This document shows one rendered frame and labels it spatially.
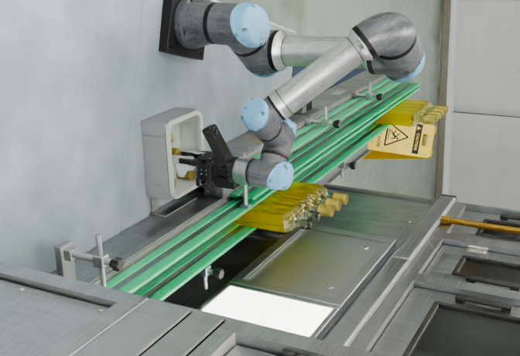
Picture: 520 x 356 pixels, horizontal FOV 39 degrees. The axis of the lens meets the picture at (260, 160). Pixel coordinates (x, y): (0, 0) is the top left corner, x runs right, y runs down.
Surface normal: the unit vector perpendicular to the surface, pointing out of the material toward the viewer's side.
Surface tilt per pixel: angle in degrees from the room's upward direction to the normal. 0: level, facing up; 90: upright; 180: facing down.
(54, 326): 90
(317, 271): 90
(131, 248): 90
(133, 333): 90
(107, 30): 0
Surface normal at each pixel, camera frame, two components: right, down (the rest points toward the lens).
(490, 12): -0.47, 0.29
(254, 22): 0.80, 0.09
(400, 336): -0.04, -0.95
